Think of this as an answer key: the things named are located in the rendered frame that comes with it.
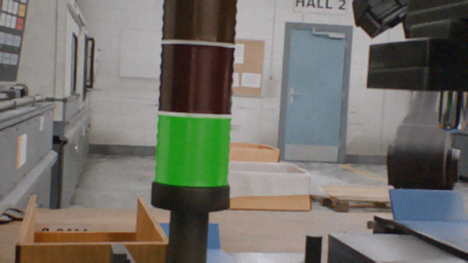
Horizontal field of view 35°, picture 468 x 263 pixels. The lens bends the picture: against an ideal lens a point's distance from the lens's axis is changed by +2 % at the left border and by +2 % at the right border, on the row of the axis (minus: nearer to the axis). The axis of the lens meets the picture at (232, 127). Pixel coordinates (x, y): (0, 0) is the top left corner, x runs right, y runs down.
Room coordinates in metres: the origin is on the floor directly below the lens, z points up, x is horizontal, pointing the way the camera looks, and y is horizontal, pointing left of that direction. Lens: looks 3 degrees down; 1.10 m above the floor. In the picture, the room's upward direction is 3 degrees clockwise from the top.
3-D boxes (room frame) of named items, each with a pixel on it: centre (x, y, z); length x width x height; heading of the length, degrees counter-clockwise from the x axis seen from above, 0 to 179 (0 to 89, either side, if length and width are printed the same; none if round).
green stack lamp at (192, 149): (0.37, 0.02, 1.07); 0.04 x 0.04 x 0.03
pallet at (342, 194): (7.29, -1.50, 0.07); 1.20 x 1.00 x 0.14; 101
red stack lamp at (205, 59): (0.37, 0.02, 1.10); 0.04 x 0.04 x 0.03
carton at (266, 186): (4.32, -0.19, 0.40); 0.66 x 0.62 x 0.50; 10
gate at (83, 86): (7.43, 1.49, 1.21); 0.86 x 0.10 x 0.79; 9
